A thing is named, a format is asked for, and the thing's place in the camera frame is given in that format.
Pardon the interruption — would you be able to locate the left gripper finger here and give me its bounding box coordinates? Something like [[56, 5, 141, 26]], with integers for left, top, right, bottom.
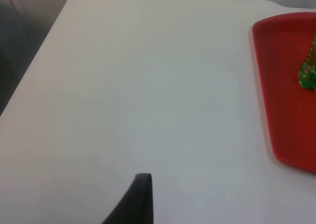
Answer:
[[101, 173, 155, 224]]

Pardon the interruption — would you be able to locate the red plastic tray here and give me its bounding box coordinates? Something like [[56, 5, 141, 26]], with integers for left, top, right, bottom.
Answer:
[[252, 12, 316, 173]]

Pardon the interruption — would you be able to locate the green plastic bottle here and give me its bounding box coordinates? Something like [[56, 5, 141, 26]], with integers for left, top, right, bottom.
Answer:
[[298, 32, 316, 91]]

